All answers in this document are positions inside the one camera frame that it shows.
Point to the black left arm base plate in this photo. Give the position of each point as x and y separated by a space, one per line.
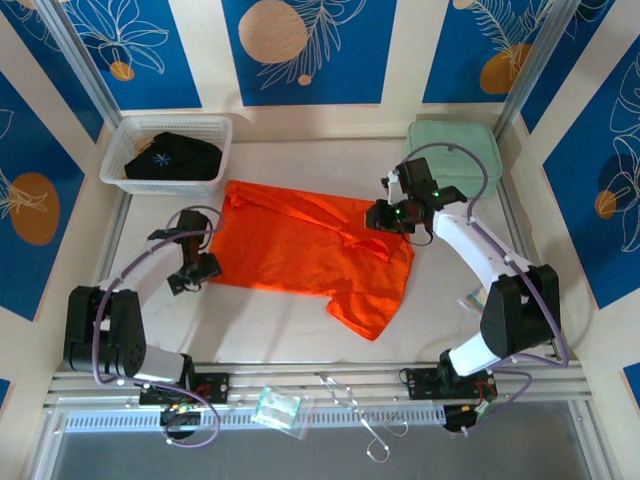
215 387

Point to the orange t-shirt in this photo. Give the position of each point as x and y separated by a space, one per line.
300 240

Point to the tan tag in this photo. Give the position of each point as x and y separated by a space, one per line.
144 145

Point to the aluminium side rail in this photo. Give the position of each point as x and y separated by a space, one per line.
520 235

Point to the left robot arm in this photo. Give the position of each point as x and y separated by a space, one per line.
150 265

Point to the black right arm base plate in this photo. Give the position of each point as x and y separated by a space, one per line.
420 382

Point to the aluminium corner post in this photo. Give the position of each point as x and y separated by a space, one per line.
80 65
535 60

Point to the black right controller module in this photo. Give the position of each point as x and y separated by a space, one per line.
457 419

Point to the black t-shirt with blue print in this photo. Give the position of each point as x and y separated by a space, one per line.
185 160

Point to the black left controller module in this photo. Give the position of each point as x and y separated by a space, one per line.
180 425

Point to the green plastic container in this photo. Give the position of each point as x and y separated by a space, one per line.
475 145

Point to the black controller module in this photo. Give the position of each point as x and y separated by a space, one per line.
180 425
457 419

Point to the aluminium front frame rail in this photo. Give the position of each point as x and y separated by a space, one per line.
280 377

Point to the white plastic basket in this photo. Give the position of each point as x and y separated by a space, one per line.
160 186

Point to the clear plastic bag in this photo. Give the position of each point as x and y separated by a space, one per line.
275 405

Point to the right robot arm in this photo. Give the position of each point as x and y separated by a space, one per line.
465 240

